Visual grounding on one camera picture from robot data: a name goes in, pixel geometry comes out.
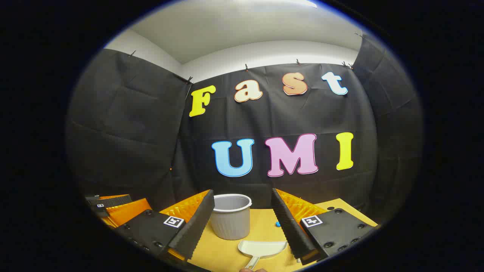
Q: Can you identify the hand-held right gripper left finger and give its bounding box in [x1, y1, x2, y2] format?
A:
[113, 189, 216, 263]

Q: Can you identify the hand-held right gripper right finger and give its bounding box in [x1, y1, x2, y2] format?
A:
[271, 188, 379, 265]

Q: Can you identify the grey plastic dustpan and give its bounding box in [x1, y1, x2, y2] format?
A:
[237, 240, 289, 269]

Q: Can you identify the grey plastic garbage bin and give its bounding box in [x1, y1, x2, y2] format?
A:
[209, 194, 253, 241]

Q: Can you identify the wooden desktop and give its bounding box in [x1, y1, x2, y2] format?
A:
[188, 198, 379, 272]

